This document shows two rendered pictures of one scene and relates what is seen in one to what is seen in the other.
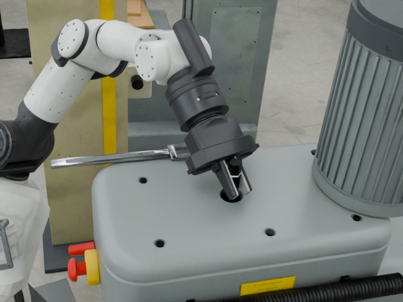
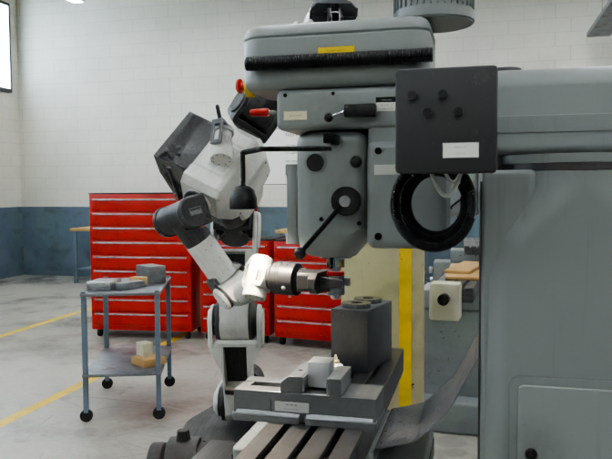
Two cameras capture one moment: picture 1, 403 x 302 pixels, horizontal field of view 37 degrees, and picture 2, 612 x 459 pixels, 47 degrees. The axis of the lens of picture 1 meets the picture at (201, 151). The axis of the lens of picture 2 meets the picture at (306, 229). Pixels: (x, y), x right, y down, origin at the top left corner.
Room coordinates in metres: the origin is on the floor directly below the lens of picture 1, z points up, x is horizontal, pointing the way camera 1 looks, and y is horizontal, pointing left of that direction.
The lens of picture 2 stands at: (-0.87, -0.95, 1.49)
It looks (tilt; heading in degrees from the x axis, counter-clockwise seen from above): 3 degrees down; 31
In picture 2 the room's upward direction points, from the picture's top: straight up
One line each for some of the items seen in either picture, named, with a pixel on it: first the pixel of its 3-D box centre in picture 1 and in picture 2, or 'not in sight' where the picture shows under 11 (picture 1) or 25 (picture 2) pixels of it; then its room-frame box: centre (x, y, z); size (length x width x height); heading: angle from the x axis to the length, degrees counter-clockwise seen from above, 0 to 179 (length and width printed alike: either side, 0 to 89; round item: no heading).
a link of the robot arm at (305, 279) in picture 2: not in sight; (303, 280); (0.73, 0.04, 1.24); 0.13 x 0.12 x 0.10; 7
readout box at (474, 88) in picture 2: not in sight; (446, 121); (0.51, -0.44, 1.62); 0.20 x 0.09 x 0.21; 107
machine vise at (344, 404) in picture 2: not in sight; (309, 392); (0.57, -0.08, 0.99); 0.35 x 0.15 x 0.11; 107
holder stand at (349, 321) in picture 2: not in sight; (362, 331); (1.09, 0.04, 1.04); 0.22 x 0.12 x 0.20; 6
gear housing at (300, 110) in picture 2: not in sight; (351, 112); (0.76, -0.10, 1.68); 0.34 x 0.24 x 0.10; 107
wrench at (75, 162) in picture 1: (123, 157); not in sight; (0.81, 0.13, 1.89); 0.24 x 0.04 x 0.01; 107
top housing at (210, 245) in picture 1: (234, 228); (341, 62); (0.75, -0.07, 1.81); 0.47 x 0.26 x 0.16; 107
